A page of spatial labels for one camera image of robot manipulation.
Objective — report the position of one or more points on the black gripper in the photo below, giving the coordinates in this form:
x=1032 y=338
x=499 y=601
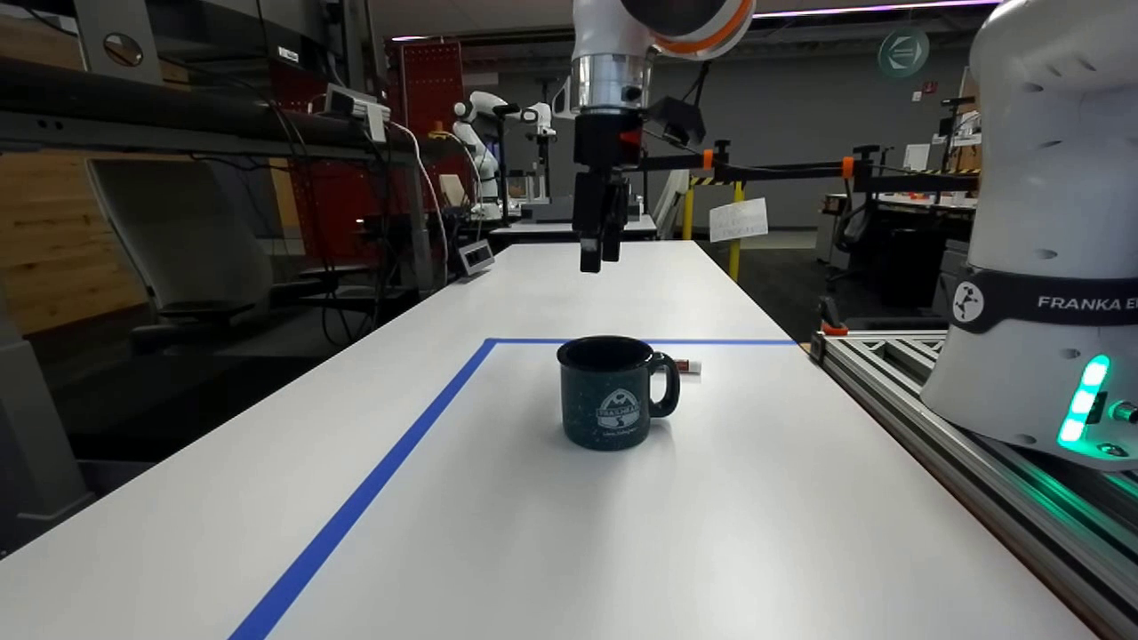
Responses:
x=606 y=147

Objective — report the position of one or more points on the grey box housing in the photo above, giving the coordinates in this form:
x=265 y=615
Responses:
x=190 y=233

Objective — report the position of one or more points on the red cabinet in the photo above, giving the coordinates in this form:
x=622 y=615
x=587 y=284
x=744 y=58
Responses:
x=428 y=83

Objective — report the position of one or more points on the white paper sign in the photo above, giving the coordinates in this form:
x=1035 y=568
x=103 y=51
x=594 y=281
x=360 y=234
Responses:
x=736 y=223

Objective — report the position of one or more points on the dark blue enamel mug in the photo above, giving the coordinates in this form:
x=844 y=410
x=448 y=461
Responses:
x=606 y=404

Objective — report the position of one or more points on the black shelf beam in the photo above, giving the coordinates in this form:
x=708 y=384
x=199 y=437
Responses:
x=142 y=112

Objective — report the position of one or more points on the blue tape line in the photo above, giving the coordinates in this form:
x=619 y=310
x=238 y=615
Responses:
x=358 y=502

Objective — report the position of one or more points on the round green wall sign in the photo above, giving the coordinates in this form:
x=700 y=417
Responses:
x=904 y=56

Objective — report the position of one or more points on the aluminium extrusion rail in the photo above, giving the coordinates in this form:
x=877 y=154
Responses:
x=948 y=448

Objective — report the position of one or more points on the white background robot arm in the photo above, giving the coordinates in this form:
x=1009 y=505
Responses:
x=484 y=154

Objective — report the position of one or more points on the small grey device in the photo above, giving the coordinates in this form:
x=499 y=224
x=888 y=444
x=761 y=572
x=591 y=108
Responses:
x=474 y=257

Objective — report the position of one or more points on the yellow post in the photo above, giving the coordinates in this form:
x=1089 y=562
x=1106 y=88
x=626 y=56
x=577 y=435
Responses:
x=736 y=252

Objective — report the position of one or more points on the black bar with orange clamps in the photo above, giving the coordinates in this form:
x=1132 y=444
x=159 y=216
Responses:
x=805 y=170

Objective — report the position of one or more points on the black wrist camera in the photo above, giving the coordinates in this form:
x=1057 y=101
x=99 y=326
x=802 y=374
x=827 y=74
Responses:
x=676 y=122

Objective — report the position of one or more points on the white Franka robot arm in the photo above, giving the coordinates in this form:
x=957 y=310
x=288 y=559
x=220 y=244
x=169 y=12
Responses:
x=1043 y=180

